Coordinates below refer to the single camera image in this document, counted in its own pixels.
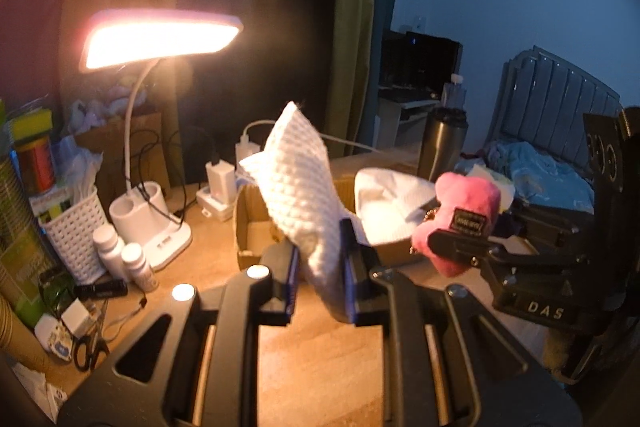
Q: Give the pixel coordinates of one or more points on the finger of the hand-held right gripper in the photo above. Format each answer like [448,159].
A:
[540,214]
[455,246]

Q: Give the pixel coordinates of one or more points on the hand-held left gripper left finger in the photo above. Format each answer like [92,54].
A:
[287,279]

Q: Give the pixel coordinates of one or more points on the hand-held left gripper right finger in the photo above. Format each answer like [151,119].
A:
[347,279]

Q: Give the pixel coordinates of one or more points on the pink plush toy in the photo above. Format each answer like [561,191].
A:
[465,197]

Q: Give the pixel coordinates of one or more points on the cardboard box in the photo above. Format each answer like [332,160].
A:
[255,232]

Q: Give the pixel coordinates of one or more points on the smooth white cloth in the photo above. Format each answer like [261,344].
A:
[390,202]

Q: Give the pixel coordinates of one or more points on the white waffle cloth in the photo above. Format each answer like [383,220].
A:
[300,187]

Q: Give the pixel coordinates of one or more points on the light blue blanket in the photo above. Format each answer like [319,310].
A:
[545,179]

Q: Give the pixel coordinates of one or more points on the yellow tissue pack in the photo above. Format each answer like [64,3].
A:
[505,189]

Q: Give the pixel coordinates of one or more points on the steel tumbler with black lid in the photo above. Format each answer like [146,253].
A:
[442,147]

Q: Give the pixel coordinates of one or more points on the white power strip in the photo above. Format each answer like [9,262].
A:
[215,209]

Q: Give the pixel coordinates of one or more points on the grey padded headboard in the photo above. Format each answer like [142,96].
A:
[555,102]

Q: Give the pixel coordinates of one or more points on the small white charger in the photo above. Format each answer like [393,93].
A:
[221,181]

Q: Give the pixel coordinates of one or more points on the white monitor stand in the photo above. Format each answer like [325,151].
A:
[400,117]

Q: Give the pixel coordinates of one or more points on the clear water bottle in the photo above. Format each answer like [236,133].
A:
[453,94]

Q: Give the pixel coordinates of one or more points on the white pill bottle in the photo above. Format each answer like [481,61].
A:
[108,249]
[139,267]

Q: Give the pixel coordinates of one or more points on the black monitor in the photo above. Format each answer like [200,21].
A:
[422,62]

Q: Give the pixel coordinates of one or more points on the black flashlight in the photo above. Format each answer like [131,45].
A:
[100,289]

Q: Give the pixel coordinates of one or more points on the black scissors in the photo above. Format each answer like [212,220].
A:
[90,347]

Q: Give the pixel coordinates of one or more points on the small white adapter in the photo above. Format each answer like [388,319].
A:
[76,317]

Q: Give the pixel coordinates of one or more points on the white plastic basket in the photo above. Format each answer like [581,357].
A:
[75,237]

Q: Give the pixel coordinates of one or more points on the brown cardboard carton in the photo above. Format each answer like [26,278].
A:
[110,147]

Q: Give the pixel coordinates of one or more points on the green tinted glasses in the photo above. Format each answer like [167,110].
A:
[56,292]

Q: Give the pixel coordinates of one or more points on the green curtain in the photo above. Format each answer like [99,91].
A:
[352,32]

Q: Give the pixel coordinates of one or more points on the blue plastic bag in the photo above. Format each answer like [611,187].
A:
[77,162]

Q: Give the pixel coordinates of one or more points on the white printed earbud case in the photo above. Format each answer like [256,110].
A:
[54,339]

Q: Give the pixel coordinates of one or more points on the green carton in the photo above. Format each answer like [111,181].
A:
[20,247]

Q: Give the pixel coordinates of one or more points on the white desk lamp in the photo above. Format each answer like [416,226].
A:
[160,39]

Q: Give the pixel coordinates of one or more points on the red can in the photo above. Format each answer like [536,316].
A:
[36,167]

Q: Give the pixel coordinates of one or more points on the yellow green sponge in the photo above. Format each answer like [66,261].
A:
[30,124]

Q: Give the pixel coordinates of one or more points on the white wall charger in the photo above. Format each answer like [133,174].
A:
[248,152]

